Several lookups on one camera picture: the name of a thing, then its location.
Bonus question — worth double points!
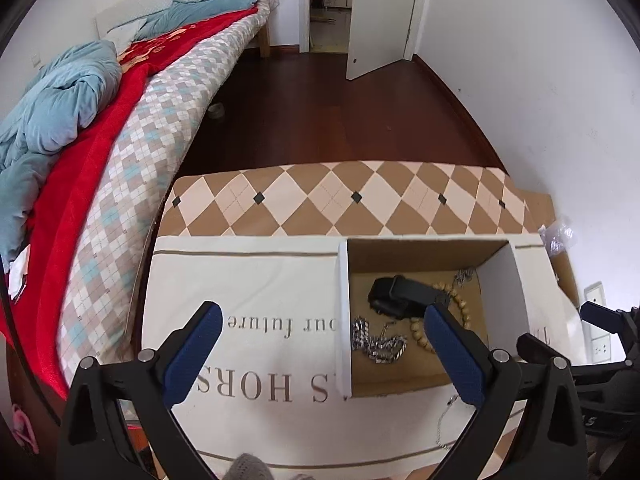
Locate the red blanket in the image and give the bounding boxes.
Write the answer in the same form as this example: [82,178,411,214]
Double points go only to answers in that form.
[1,2,269,396]

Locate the open cardboard box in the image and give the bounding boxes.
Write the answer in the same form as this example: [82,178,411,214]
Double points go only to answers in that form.
[336,234,568,399]

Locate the thick silver chain bracelet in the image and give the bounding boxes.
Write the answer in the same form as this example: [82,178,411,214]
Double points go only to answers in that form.
[350,314,409,365]

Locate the silver pendant necklace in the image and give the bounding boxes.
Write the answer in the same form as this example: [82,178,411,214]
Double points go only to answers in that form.
[433,392,461,449]

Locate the white paper pieces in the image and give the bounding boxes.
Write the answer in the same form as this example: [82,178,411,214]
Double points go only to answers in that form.
[8,245,30,300]

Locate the light blue duvet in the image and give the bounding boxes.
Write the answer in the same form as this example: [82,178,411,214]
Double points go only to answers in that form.
[1,0,259,266]

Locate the checkered tablecloth with text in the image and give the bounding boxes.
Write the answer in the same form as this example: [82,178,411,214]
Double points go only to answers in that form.
[142,162,587,479]

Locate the clear plastic wrap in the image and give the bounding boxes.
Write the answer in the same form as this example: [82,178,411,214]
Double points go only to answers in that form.
[538,216,577,257]

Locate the black smart band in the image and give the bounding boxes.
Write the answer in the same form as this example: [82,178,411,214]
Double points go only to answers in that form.
[368,275,450,321]

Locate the bed with checkered mattress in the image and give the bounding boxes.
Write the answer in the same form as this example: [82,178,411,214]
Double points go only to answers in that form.
[1,0,277,396]

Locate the white power strip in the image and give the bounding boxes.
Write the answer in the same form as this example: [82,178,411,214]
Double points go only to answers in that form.
[584,282,612,364]

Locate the white door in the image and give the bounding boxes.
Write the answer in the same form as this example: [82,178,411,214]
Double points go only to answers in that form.
[346,0,414,80]

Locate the wooden bead bracelet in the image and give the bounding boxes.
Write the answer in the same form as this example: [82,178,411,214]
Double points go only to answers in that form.
[408,282,474,356]

